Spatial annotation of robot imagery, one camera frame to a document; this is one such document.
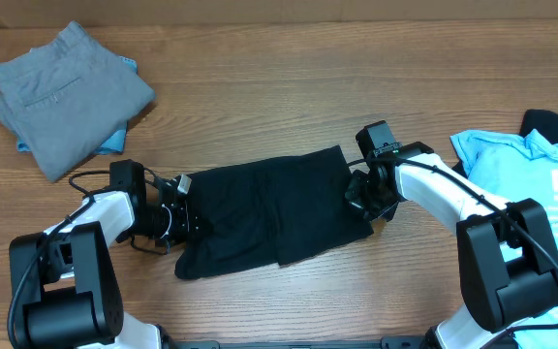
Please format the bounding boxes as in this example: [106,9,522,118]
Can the black t-shirt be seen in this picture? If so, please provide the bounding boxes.
[174,145,373,280]

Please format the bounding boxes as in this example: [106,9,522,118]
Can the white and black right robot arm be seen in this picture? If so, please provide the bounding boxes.
[345,121,558,349]

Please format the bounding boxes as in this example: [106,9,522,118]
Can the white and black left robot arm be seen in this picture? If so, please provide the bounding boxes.
[7,160,206,349]

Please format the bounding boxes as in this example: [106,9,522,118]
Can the folded blue garment under trousers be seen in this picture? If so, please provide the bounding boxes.
[13,55,139,155]

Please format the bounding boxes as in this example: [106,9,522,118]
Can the folded grey trousers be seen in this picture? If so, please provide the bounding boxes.
[0,21,155,181]

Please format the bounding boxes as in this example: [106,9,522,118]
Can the light blue t-shirt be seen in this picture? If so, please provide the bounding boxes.
[450,130,558,348]

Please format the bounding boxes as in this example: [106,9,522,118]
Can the dark garment under blue shirt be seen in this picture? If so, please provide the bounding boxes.
[450,109,558,177]

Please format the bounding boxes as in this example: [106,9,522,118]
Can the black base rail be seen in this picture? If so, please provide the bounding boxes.
[163,336,428,349]

